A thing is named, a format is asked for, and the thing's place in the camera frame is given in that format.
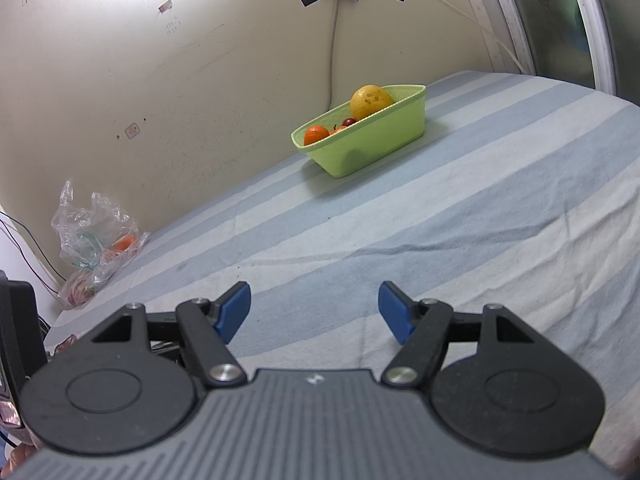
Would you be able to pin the light green plastic basket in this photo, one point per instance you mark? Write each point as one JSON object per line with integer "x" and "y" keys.
{"x": 369, "y": 139}

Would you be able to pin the clear plastic bag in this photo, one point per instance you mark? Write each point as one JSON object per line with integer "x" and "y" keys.
{"x": 96, "y": 242}

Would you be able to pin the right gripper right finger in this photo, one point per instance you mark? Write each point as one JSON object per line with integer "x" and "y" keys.
{"x": 491, "y": 379}

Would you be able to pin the orange tangerine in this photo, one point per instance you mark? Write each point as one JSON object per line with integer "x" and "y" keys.
{"x": 315, "y": 133}

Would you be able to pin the large yellow pomelo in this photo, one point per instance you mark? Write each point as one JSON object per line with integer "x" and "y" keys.
{"x": 369, "y": 100}

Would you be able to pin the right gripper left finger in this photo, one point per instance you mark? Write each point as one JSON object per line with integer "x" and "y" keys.
{"x": 136, "y": 377}

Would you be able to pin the window frame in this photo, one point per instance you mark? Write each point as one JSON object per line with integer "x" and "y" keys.
{"x": 594, "y": 43}

